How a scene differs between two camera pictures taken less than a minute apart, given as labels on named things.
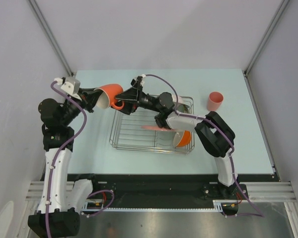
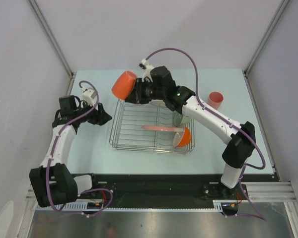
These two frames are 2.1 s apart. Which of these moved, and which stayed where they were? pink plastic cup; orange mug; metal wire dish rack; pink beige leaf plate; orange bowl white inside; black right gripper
Moved: black right gripper; orange mug
Stayed: pink plastic cup; orange bowl white inside; metal wire dish rack; pink beige leaf plate
